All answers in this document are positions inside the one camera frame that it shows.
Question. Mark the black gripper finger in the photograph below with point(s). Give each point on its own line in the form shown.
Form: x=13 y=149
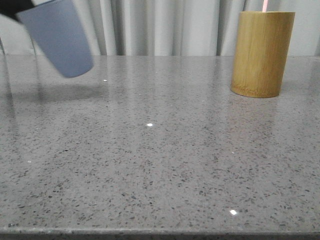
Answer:
x=10 y=8

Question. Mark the blue plastic cup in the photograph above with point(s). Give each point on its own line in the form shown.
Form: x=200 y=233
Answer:
x=56 y=28

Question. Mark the pink chopstick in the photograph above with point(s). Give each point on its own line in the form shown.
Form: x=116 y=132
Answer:
x=264 y=6

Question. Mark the grey-white pleated curtain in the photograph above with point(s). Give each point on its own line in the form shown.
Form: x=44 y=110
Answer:
x=171 y=27

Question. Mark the bamboo cylindrical holder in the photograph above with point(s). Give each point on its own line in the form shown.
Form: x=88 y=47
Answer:
x=262 y=45

